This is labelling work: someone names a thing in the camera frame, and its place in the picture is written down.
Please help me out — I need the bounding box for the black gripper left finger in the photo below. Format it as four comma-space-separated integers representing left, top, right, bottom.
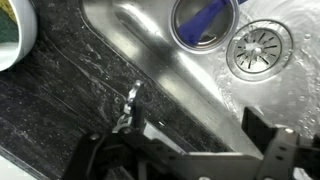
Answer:
132, 83, 145, 133

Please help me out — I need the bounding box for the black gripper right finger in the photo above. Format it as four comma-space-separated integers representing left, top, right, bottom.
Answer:
241, 107, 320, 162

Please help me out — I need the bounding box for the blue cup with handle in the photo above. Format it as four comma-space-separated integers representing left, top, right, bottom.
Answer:
170, 0, 247, 54

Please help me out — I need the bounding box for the chrome sink faucet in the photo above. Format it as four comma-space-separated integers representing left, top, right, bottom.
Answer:
112, 80, 143, 133

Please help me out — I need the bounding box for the stainless steel sink basin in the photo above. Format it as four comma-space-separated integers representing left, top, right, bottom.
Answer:
79, 0, 320, 154

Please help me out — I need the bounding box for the round metal sink drain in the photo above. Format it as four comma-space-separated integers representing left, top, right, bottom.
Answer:
226, 19, 294, 82

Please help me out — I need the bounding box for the white bowl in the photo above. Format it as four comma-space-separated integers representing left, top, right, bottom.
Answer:
0, 0, 38, 71

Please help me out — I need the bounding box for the green yellow sponge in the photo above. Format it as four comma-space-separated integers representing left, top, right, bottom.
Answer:
0, 4, 19, 43

